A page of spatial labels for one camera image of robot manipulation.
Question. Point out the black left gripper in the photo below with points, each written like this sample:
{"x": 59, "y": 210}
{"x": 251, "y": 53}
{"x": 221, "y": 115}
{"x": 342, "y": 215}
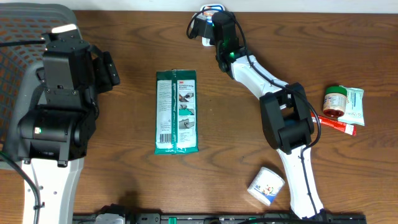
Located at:
{"x": 111, "y": 74}

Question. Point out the white red package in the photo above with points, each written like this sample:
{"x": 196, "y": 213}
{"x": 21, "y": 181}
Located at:
{"x": 176, "y": 129}

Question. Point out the green lid white jar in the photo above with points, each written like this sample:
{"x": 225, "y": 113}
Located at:
{"x": 335, "y": 100}

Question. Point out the red coffee stick sachet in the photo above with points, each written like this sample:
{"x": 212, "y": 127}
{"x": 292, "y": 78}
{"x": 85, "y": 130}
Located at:
{"x": 341, "y": 126}

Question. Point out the white blue labelled jar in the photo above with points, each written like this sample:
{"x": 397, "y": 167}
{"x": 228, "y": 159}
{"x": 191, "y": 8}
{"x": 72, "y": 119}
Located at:
{"x": 266, "y": 186}

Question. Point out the teal white snack packet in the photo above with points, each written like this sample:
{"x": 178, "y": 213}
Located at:
{"x": 354, "y": 107}

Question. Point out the small orange carton box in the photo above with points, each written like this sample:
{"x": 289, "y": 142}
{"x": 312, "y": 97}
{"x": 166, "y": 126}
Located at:
{"x": 208, "y": 11}

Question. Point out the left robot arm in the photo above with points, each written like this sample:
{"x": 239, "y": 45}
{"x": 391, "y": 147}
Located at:
{"x": 53, "y": 133}

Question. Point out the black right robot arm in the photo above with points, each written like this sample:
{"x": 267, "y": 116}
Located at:
{"x": 289, "y": 121}

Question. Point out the white barcode scanner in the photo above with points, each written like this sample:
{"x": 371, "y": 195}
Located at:
{"x": 205, "y": 41}

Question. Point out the grey plastic mesh basket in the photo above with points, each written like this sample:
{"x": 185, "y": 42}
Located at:
{"x": 22, "y": 21}

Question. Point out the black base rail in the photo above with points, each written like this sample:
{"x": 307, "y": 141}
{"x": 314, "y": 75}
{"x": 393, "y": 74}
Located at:
{"x": 118, "y": 214}

